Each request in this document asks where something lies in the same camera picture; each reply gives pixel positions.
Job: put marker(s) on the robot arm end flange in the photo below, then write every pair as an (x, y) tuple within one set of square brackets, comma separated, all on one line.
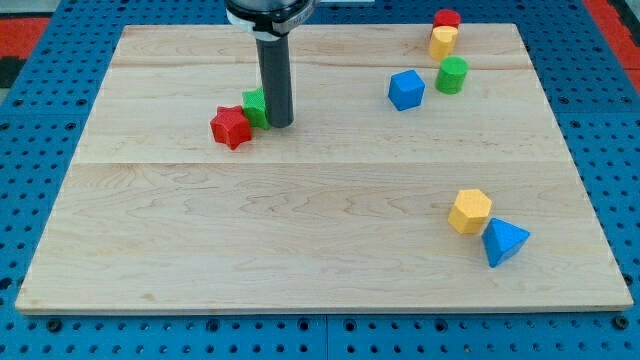
[(269, 20)]

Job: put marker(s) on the blue cube block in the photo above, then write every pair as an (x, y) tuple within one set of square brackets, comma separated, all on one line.
[(406, 90)]

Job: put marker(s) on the light wooden board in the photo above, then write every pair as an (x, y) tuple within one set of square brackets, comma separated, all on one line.
[(345, 211)]

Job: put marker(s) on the green star block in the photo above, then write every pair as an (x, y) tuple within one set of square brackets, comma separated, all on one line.
[(254, 108)]

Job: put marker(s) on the red star block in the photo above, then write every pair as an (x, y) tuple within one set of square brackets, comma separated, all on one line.
[(230, 126)]

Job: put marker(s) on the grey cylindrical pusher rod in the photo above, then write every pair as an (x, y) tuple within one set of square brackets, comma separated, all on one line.
[(274, 63)]

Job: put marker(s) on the yellow hexagon block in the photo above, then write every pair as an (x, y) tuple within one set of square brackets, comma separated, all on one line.
[(470, 210)]

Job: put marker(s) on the green cylinder block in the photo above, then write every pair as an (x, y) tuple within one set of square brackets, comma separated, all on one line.
[(451, 75)]

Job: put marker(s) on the yellow heart block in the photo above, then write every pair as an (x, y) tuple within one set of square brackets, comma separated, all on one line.
[(442, 42)]

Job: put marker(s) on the blue triangular prism block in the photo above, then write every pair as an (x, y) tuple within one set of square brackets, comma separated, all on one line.
[(502, 240)]

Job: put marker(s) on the red cylinder block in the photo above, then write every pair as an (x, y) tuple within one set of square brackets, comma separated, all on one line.
[(446, 17)]

